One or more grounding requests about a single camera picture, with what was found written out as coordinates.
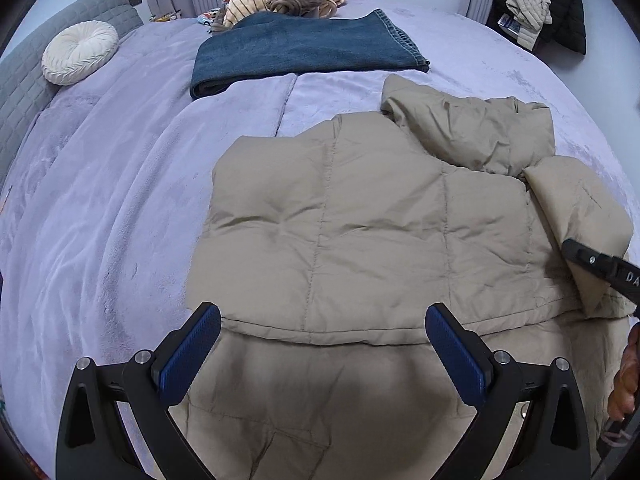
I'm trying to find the beige puffer jacket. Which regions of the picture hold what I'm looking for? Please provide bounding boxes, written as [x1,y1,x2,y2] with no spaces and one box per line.
[167,74,636,480]

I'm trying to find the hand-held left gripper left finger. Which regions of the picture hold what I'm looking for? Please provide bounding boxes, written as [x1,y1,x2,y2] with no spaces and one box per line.
[56,302,222,480]

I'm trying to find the round white pleated pillow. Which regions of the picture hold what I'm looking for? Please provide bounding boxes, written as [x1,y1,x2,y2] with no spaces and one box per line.
[41,20,120,86]

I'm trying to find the grey quilted headboard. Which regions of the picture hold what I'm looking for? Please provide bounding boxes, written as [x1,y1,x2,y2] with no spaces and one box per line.
[0,0,145,186]

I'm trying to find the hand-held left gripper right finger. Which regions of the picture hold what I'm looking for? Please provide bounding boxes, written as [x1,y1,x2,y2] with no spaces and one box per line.
[425,302,592,480]

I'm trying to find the hanging black jacket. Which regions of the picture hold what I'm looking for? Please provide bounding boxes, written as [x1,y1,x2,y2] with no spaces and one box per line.
[492,0,587,56]

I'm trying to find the colourful patterned cloth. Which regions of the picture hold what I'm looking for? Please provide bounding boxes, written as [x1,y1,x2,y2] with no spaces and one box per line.
[196,0,251,27]

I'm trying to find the hanging beige ribbed garment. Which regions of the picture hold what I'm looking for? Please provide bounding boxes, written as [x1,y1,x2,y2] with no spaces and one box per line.
[504,0,554,51]

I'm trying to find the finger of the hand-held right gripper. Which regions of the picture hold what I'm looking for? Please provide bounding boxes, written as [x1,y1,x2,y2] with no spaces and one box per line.
[561,238,621,283]

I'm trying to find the person's right hand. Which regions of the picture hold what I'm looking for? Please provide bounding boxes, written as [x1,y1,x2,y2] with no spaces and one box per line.
[607,322,640,423]

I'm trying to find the lavender fleece blanket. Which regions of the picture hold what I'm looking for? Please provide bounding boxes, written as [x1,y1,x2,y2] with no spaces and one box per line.
[0,0,640,480]

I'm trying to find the folded blue jeans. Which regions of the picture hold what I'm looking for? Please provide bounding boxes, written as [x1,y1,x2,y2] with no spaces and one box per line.
[190,8,431,101]

